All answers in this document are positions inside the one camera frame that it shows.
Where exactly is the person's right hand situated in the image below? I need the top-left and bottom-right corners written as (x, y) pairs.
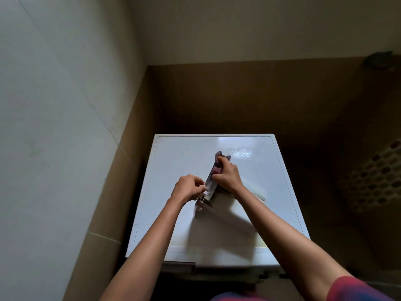
top-left (211, 156), bottom-right (246, 197)

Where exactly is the person's left hand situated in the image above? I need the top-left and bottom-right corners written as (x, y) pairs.
top-left (169, 174), bottom-right (207, 207)

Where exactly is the red checkered cloth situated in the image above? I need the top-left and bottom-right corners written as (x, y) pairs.
top-left (211, 150), bottom-right (232, 175)

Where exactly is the white washing machine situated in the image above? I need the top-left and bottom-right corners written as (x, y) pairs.
top-left (125, 133), bottom-right (311, 281)

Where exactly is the person's left forearm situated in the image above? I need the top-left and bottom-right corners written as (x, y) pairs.
top-left (100, 199), bottom-right (184, 301)

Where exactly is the person's right forearm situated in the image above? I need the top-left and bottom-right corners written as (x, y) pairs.
top-left (233, 184), bottom-right (351, 301)

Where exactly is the perforated plastic basket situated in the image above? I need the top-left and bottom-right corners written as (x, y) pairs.
top-left (340, 138), bottom-right (401, 214)

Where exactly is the dark red shirt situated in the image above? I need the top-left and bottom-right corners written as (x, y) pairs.
top-left (211, 275), bottom-right (395, 301)

